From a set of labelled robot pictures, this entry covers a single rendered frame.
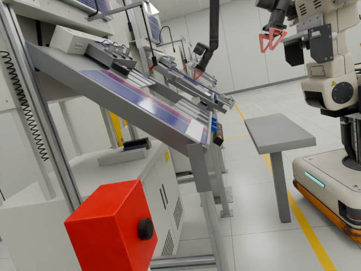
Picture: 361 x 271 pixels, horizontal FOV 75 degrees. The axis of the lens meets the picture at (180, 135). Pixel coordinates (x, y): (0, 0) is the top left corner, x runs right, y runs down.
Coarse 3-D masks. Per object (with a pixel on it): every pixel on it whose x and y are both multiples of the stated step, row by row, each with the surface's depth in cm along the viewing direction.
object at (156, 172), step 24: (72, 168) 135; (96, 168) 124; (120, 168) 114; (144, 168) 107; (168, 168) 145; (24, 192) 112; (144, 192) 101; (168, 192) 135; (0, 216) 100; (24, 216) 98; (48, 216) 96; (168, 216) 127; (24, 240) 102; (48, 240) 100; (168, 240) 120; (24, 264) 106; (48, 264) 103; (72, 264) 101
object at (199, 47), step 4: (196, 44) 153; (200, 44) 149; (204, 44) 151; (212, 44) 145; (196, 48) 149; (200, 48) 149; (204, 48) 150; (208, 48) 148; (212, 48) 146; (196, 52) 151; (200, 52) 150; (212, 52) 148
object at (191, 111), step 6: (180, 102) 131; (186, 102) 140; (180, 108) 116; (186, 108) 125; (192, 108) 134; (198, 108) 143; (186, 114) 113; (192, 114) 120; (198, 114) 127; (204, 114) 135; (198, 120) 114; (204, 120) 121
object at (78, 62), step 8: (48, 48) 89; (56, 48) 95; (56, 56) 86; (64, 56) 91; (72, 56) 97; (80, 56) 104; (72, 64) 88; (80, 64) 93; (88, 64) 100; (96, 64) 107; (136, 72) 141; (128, 80) 112; (136, 80) 121; (144, 80) 132
